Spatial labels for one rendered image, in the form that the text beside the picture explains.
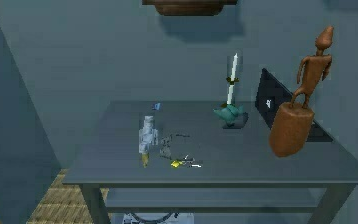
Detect dark grey wire glasses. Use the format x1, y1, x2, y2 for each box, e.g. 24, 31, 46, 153
159, 132, 192, 161

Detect keys with yellow tag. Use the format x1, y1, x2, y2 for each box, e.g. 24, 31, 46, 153
169, 153, 204, 170

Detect brown wooden wall shelf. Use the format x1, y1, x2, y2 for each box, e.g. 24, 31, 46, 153
141, 0, 239, 17

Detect brown wooden figure statue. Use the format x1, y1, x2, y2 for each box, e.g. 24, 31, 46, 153
268, 25, 335, 159

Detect teal candle holder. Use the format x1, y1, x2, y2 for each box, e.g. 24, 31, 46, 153
213, 103, 249, 130

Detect black laptop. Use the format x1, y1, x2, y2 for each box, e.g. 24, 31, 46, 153
254, 67, 335, 143

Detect grey table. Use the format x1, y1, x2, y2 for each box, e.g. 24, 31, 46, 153
62, 100, 358, 224

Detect white candle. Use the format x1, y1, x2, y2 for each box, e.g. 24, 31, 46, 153
225, 52, 244, 105

